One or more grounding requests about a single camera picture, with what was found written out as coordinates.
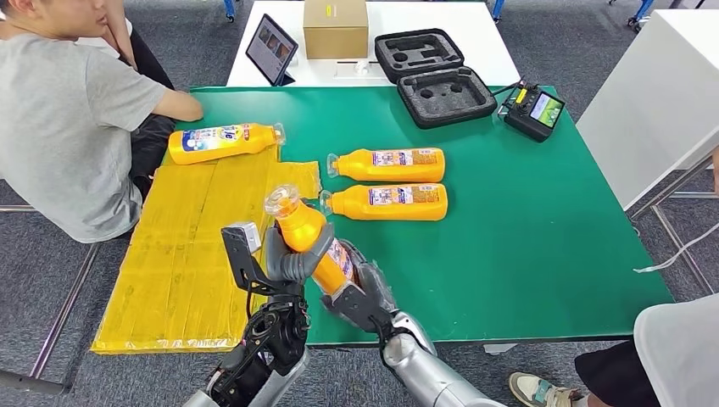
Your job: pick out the black foam-lined open case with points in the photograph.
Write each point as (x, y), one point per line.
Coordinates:
(444, 96)

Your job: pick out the yellow plastic sheet mat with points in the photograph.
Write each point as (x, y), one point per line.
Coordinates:
(174, 269)

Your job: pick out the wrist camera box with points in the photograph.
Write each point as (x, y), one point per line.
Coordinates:
(354, 309)
(241, 241)

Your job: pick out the person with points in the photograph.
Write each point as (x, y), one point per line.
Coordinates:
(56, 123)
(685, 354)
(121, 34)

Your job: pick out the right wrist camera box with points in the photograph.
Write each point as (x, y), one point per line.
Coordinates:
(354, 309)

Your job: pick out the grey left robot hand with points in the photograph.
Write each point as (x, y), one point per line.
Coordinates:
(292, 269)

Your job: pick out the small white table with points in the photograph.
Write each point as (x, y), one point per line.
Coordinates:
(427, 18)

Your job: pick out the blue metal cart frame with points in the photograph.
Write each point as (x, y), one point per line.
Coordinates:
(230, 8)
(497, 7)

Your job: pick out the white table foot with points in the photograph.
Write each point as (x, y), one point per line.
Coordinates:
(500, 349)

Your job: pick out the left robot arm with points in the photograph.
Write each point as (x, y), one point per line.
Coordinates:
(269, 348)

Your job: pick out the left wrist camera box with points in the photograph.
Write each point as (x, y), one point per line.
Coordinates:
(241, 241)

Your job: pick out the black remote controller with screen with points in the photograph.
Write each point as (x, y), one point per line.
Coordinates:
(533, 114)

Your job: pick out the orange detergent bottle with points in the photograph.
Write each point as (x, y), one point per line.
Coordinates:
(258, 140)
(300, 227)
(354, 206)
(356, 167)

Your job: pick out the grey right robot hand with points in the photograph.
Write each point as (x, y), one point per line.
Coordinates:
(373, 281)

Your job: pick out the metal table leg frame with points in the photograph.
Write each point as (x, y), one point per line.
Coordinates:
(681, 250)

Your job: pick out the small white plastic piece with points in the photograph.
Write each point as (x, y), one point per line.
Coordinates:
(362, 68)

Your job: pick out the large white table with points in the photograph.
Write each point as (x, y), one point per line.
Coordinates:
(646, 101)

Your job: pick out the metal floor frame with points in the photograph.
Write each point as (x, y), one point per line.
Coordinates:
(64, 310)

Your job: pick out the black tablet on stand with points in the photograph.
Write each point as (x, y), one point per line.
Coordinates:
(272, 49)

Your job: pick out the brown cardboard box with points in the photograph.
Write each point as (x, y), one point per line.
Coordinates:
(336, 29)

